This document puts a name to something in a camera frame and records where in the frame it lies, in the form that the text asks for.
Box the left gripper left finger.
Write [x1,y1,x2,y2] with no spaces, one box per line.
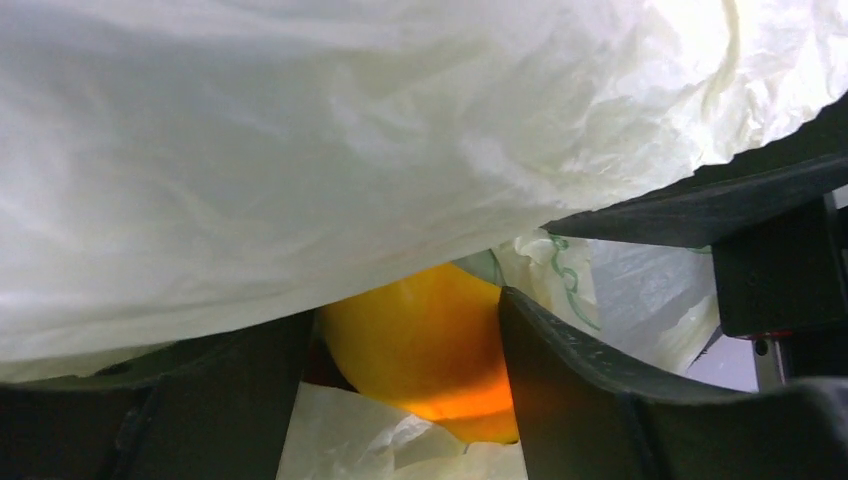
[1,312,314,480]

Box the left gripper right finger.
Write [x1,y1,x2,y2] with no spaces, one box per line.
[499,287,847,479]

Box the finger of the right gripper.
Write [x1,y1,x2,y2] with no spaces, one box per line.
[543,98,847,248]

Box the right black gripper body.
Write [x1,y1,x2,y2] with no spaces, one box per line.
[712,193,847,389]

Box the orange fake fruit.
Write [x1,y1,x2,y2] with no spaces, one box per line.
[319,263,519,444]

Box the green avocado print plastic bag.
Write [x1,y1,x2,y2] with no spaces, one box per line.
[1,1,847,479]

